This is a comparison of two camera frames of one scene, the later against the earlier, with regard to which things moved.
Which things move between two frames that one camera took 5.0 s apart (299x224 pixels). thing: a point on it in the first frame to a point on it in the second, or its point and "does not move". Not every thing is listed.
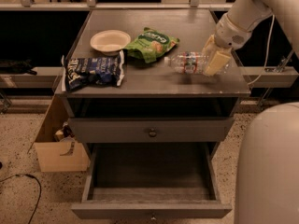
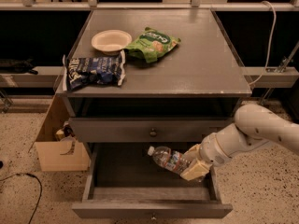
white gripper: (228, 35) to (209, 150)
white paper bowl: (110, 42) does not move
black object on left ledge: (13, 66) does not move
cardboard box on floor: (67, 155) does not move
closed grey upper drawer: (151, 129) does not move
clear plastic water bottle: (192, 63) to (164, 157)
